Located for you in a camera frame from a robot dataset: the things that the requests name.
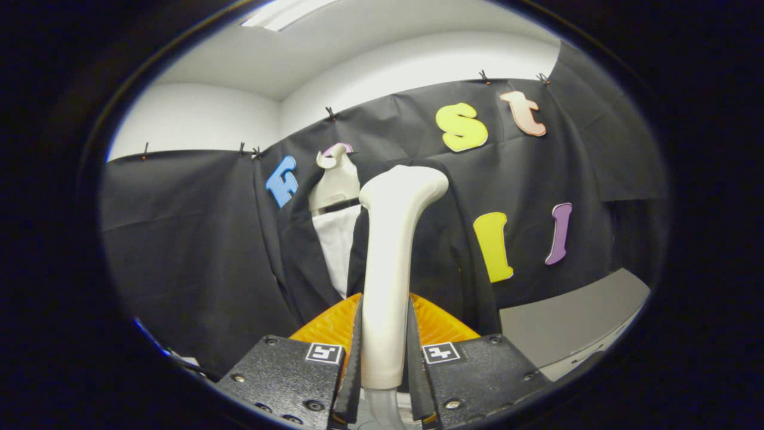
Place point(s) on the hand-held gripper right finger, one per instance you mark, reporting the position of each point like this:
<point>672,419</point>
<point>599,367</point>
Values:
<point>416,376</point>

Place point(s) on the grey cabinet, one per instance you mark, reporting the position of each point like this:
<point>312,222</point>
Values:
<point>567,316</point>

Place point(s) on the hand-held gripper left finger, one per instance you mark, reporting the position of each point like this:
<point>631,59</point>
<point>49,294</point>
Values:
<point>353,373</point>

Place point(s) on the black backdrop cloth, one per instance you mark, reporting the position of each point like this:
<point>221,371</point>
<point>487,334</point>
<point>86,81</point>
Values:
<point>197,239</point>

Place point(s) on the black suit jacket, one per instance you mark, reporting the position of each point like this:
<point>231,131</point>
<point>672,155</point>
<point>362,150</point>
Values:
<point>441,263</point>

